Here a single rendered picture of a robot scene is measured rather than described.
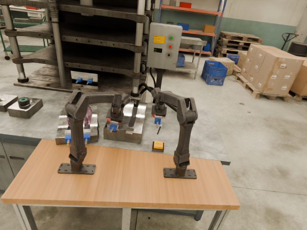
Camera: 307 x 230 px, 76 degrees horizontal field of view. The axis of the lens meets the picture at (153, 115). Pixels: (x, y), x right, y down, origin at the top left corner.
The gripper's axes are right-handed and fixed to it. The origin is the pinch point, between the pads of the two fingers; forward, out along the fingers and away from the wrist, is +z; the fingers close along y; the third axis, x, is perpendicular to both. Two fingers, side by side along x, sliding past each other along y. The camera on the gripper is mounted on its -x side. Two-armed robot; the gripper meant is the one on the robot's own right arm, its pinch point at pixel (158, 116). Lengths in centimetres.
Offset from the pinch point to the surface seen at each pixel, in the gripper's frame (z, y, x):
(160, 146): 1.7, -3.6, 22.1
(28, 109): 7, 97, 2
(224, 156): 6, -49, 22
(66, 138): -5, 56, 26
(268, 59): 154, -224, -263
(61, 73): 29, 98, -56
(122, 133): 1.0, 23.0, 16.2
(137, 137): 2.1, 12.5, 16.8
